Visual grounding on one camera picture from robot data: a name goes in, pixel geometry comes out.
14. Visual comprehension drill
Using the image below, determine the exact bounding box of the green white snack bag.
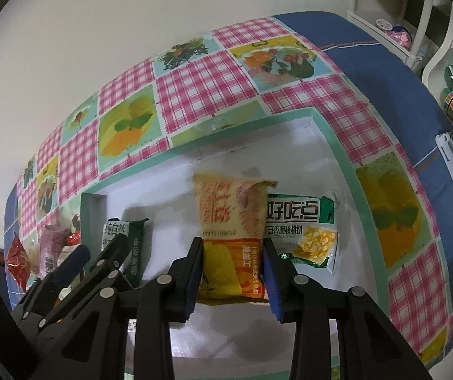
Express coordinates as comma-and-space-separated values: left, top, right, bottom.
81, 107, 389, 380

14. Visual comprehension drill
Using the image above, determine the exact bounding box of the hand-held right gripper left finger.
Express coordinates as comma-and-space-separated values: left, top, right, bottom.
48, 237, 205, 380

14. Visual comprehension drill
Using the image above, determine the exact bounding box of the bright red snack packet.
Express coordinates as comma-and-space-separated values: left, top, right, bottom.
6, 234, 33, 291

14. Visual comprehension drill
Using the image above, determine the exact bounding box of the pink snack packet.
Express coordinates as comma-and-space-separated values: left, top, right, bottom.
38, 224, 72, 278

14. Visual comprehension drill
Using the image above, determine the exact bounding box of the pink checked printed tablecloth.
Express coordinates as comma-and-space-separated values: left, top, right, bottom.
12, 18, 453, 380

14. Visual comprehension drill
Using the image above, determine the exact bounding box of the clear packet with round cake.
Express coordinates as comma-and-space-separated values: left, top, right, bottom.
28, 241, 43, 276

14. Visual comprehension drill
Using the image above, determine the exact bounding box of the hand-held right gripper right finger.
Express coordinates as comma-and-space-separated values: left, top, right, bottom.
261, 237, 433, 380

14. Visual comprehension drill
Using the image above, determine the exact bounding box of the jar of pink beads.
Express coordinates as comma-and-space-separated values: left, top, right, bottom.
387, 26, 413, 51

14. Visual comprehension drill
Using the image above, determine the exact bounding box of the yellow orange snack packet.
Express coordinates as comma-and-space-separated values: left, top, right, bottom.
192, 171, 278, 305

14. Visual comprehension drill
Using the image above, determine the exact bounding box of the dark green snack packet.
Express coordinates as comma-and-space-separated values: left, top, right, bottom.
103, 218, 150, 289

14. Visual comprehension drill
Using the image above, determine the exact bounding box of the green white biscuit packet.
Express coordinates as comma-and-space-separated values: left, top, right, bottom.
265, 193, 340, 276

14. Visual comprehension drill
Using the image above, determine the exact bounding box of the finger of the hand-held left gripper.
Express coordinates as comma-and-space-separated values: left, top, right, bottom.
38, 233, 138, 329
12, 244, 91, 321

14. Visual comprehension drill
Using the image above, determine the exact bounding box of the white plastic clip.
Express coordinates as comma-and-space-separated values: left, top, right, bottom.
436, 132, 453, 211

